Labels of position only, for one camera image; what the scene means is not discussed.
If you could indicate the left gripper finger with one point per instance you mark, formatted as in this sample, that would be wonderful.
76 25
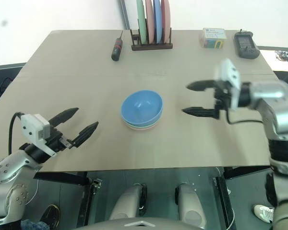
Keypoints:
86 133
64 114

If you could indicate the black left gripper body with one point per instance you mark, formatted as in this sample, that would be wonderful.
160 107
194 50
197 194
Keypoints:
56 141

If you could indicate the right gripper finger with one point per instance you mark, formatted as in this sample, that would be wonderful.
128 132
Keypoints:
201 112
201 85

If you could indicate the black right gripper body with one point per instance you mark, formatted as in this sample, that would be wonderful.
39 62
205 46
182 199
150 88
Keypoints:
223 95

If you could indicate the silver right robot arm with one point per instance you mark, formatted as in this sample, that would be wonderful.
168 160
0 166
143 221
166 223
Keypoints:
273 93

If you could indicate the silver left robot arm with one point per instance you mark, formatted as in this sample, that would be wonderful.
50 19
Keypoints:
7 167

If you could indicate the green bowl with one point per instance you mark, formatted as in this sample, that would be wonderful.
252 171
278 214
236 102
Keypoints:
156 124

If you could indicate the blue bowl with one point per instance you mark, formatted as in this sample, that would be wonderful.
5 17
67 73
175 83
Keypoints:
141 105

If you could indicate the small white printed box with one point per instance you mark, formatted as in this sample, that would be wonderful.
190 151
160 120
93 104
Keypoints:
212 38

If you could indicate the black handheld controller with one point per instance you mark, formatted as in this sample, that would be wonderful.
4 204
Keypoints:
246 45

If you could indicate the dark wooden plate rack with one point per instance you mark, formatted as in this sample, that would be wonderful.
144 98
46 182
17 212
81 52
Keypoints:
151 46

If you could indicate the dark side table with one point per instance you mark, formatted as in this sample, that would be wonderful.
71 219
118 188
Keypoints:
285 74

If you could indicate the black low cabinet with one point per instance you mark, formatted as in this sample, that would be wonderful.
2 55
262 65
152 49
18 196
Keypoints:
4 79

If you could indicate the pink plate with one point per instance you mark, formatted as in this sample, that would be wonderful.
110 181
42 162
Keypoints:
166 21
149 21

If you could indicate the shiny metal object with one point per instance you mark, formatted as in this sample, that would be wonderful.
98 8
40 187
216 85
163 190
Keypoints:
284 55

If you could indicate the black yellow shoe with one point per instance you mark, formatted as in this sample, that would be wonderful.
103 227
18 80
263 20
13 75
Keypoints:
50 215

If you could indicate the blue plate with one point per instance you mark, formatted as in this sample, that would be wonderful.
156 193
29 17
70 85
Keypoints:
158 21

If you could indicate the grey left robot leg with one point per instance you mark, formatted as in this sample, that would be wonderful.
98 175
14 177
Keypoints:
128 201

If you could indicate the grey robot leg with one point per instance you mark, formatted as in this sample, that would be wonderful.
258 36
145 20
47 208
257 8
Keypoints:
128 201
190 203

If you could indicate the black red screwdriver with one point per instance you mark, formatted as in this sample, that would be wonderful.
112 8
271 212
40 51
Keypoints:
117 48

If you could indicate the green plate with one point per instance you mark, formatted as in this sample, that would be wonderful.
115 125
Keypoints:
141 21

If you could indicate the grey right robot leg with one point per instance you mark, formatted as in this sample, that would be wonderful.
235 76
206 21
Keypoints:
190 203

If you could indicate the grey robot torso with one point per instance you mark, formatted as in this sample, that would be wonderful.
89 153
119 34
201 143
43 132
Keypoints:
139 225

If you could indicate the white sneaker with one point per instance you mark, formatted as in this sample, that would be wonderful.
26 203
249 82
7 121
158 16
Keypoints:
264 213

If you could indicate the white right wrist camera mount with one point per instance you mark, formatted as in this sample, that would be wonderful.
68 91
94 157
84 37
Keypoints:
230 72

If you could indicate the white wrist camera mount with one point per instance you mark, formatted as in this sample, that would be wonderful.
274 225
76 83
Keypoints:
230 72
32 127

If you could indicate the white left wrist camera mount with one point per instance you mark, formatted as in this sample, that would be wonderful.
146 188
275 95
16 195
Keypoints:
32 127

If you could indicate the grey metal post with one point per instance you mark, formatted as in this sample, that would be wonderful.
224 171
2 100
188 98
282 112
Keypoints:
125 14

